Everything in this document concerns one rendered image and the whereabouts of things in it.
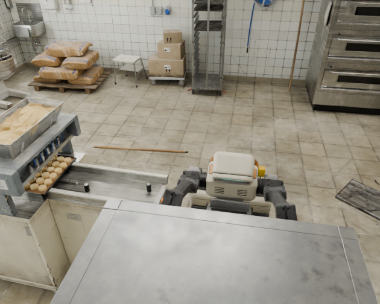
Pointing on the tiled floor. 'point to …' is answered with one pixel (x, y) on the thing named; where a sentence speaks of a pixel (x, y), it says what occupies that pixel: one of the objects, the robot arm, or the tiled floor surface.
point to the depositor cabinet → (28, 242)
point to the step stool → (129, 65)
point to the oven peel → (297, 44)
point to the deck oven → (353, 58)
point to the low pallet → (70, 84)
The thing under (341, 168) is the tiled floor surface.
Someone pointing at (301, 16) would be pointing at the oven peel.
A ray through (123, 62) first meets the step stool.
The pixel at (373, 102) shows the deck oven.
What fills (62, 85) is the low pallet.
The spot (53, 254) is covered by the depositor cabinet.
